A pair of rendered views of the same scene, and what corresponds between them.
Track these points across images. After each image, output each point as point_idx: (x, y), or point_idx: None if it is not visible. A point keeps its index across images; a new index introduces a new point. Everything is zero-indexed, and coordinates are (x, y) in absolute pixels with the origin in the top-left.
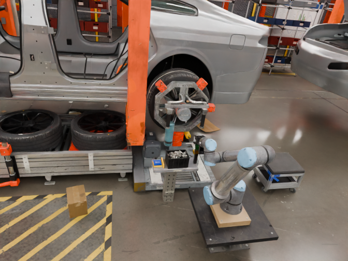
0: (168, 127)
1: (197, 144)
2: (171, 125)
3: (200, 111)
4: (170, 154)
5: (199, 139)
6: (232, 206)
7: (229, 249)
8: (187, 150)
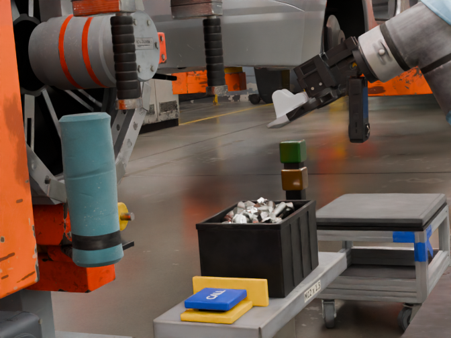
0: (140, 99)
1: (337, 97)
2: (107, 116)
3: (187, 13)
4: (241, 217)
5: (329, 68)
6: None
7: None
8: (96, 336)
